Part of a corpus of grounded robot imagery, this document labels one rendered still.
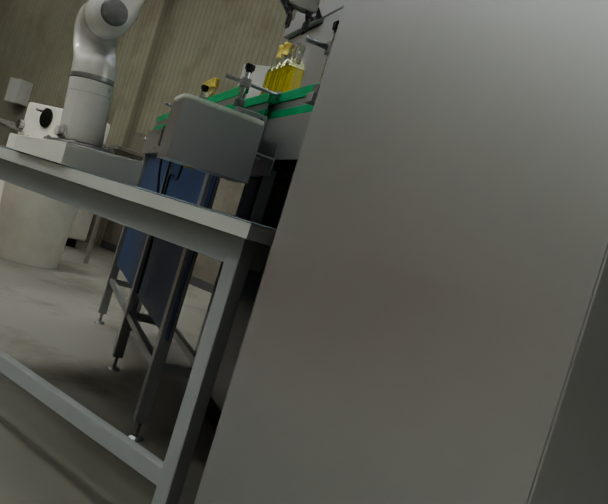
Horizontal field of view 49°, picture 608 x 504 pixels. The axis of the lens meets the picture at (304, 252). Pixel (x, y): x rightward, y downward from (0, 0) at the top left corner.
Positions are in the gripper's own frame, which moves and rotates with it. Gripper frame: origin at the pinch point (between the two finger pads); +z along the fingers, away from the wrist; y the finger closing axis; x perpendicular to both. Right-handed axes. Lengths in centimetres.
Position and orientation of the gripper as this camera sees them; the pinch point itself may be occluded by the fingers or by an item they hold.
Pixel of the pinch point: (296, 25)
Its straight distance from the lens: 228.6
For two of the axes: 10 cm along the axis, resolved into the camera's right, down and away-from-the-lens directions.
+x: 3.4, 1.2, -9.3
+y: -9.0, -2.6, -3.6
